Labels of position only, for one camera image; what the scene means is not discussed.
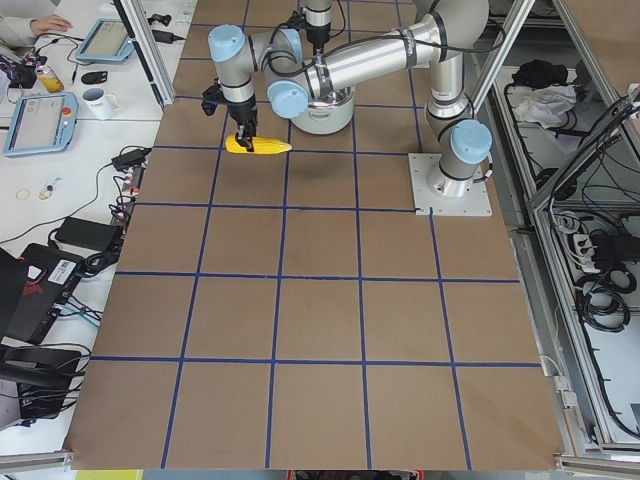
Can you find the yellow corn cob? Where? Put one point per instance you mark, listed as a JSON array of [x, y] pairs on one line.
[[262, 145]]

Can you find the white cooking pot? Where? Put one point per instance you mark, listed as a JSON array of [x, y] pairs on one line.
[[327, 115]]

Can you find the black power brick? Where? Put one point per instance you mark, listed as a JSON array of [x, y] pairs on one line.
[[88, 234]]

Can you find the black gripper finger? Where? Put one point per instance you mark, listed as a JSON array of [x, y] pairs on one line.
[[240, 136], [249, 133]]

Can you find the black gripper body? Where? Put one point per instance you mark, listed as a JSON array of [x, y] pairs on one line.
[[316, 36], [243, 112]]

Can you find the white mug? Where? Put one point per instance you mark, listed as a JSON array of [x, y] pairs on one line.
[[103, 105]]

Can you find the blue teach pendant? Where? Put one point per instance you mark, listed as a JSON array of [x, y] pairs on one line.
[[107, 42], [41, 123]]

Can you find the near blue teach pendant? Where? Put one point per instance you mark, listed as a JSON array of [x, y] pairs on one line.
[[41, 123]]

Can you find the aluminium frame post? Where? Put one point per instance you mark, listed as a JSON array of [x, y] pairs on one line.
[[132, 14]]

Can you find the person's hand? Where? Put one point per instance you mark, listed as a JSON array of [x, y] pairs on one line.
[[50, 23]]

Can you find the black laptop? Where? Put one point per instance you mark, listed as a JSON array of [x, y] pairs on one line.
[[53, 276]]

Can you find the far blue teach pendant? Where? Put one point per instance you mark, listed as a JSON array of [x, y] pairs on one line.
[[107, 42]]

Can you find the crumpled white cloth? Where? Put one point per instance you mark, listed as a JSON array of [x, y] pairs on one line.
[[547, 107]]

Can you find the black power adapter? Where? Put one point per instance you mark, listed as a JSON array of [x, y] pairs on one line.
[[130, 159]]

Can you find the brown paper table mat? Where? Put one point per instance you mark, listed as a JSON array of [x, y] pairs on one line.
[[293, 312]]

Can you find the power strip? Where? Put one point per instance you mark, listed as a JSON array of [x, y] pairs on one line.
[[128, 185]]

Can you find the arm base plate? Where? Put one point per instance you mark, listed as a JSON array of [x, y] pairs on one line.
[[435, 194]]

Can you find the black round object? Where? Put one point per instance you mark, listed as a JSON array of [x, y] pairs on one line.
[[94, 77]]

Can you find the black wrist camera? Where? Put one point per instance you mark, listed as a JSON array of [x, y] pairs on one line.
[[212, 97]]

